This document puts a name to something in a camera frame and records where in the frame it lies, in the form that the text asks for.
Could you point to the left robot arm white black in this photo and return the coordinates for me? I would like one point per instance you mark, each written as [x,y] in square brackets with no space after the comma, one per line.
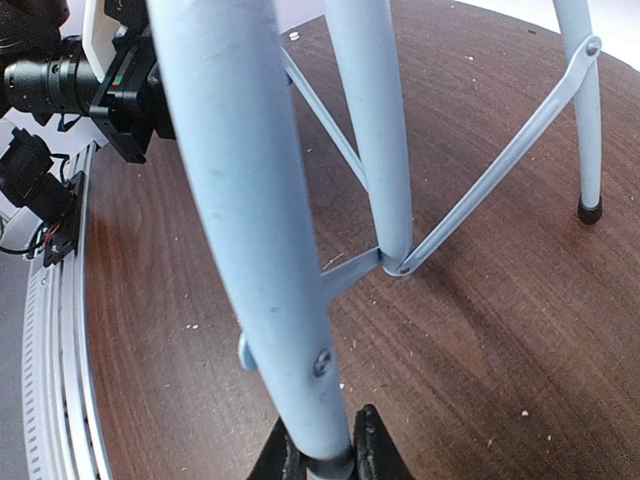
[45,74]

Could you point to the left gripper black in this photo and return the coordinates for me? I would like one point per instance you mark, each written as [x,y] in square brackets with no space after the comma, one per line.
[130,105]

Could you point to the light blue music stand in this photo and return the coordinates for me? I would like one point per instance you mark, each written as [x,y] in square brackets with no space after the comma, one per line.
[227,80]

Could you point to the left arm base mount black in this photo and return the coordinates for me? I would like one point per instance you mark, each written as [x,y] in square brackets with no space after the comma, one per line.
[65,236]

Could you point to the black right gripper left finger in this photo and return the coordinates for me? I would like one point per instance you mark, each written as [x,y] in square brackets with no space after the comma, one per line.
[279,458]

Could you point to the aluminium front rail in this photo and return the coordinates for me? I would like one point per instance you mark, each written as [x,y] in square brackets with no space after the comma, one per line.
[62,432]

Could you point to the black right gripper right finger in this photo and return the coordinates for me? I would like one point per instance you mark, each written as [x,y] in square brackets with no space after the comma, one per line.
[376,455]

